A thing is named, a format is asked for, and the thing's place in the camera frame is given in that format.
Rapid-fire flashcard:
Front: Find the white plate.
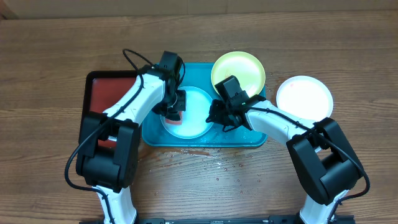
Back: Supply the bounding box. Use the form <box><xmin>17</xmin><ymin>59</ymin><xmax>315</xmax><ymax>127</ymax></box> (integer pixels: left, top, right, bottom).
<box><xmin>276</xmin><ymin>75</ymin><xmax>334</xmax><ymax>121</ymax></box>

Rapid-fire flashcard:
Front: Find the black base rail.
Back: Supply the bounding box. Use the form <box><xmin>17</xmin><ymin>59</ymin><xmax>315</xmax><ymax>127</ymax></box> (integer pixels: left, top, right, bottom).
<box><xmin>79</xmin><ymin>214</ymin><xmax>356</xmax><ymax>224</ymax></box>

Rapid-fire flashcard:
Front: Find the teal plastic tray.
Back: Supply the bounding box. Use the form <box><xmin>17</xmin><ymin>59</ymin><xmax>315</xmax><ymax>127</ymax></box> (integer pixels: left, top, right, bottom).
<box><xmin>142</xmin><ymin>63</ymin><xmax>267</xmax><ymax>147</ymax></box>

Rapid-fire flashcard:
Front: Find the light blue plate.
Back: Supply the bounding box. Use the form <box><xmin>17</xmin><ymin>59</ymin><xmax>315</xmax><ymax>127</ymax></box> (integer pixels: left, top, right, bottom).
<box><xmin>161</xmin><ymin>86</ymin><xmax>213</xmax><ymax>139</ymax></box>

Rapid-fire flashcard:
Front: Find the yellow-green plate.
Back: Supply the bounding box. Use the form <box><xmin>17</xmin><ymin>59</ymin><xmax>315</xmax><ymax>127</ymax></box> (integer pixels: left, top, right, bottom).
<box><xmin>211</xmin><ymin>51</ymin><xmax>266</xmax><ymax>96</ymax></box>

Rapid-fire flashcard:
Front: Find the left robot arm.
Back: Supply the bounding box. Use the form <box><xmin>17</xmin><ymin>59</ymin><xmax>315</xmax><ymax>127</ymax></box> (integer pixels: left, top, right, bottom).
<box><xmin>70</xmin><ymin>65</ymin><xmax>186</xmax><ymax>223</ymax></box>

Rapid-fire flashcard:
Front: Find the black red-lined tray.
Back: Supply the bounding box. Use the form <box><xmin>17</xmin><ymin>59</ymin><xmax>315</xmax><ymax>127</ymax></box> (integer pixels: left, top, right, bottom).
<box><xmin>80</xmin><ymin>70</ymin><xmax>137</xmax><ymax>134</ymax></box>

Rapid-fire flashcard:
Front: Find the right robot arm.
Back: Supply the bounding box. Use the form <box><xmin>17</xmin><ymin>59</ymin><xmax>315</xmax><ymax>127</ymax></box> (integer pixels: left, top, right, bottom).
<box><xmin>206</xmin><ymin>95</ymin><xmax>370</xmax><ymax>223</ymax></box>

